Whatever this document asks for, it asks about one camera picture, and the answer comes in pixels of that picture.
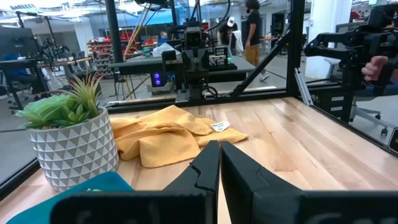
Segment yellow leaning poles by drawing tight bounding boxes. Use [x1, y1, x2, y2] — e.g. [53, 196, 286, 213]
[123, 2, 150, 60]

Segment silver metal bracket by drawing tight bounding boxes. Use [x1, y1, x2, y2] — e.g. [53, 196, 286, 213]
[293, 67, 314, 107]

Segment background desk with wooden edge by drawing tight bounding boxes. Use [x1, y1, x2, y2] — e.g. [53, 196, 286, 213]
[0, 55, 94, 110]

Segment white plastic bag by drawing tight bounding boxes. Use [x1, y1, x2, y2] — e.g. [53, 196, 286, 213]
[151, 42, 182, 58]

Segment white edged device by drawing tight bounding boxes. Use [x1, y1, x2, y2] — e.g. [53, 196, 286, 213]
[387, 126, 398, 154]

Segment person's hand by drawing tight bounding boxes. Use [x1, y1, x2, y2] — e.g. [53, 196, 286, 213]
[361, 55, 390, 82]

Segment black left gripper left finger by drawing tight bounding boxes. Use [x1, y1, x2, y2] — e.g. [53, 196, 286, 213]
[163, 139, 221, 192]

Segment blue plastic tupperware container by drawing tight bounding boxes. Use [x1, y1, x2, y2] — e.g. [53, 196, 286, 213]
[5, 170, 135, 224]

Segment dark grey desk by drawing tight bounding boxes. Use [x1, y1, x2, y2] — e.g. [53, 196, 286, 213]
[108, 55, 256, 85]

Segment white cloth label tag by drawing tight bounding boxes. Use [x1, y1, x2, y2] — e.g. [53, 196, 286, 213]
[210, 119, 231, 133]

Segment large dark monitor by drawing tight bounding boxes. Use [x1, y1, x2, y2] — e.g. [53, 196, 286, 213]
[0, 26, 35, 58]

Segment grey office chair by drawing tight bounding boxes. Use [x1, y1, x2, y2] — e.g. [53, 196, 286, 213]
[323, 57, 390, 137]

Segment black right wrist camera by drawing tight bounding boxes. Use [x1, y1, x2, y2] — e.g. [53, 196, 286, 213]
[183, 27, 205, 50]

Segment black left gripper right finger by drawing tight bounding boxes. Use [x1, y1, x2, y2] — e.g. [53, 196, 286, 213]
[220, 141, 302, 224]

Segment shelf with red bins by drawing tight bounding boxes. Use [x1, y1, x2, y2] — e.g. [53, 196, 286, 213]
[86, 36, 114, 78]

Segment black drawer cabinet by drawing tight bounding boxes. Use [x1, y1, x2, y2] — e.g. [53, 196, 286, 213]
[306, 83, 354, 124]

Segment person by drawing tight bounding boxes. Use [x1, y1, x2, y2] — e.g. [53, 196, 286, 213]
[243, 0, 271, 82]
[360, 55, 398, 98]
[216, 16, 245, 57]

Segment black box with purple lights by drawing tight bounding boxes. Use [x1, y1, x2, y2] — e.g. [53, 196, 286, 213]
[150, 70, 166, 88]

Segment succulent in patterned white pot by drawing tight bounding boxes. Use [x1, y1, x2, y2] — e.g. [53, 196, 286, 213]
[14, 72, 120, 193]

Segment yellow waffle cloth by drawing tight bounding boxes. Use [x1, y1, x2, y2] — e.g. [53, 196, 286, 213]
[110, 104, 249, 169]

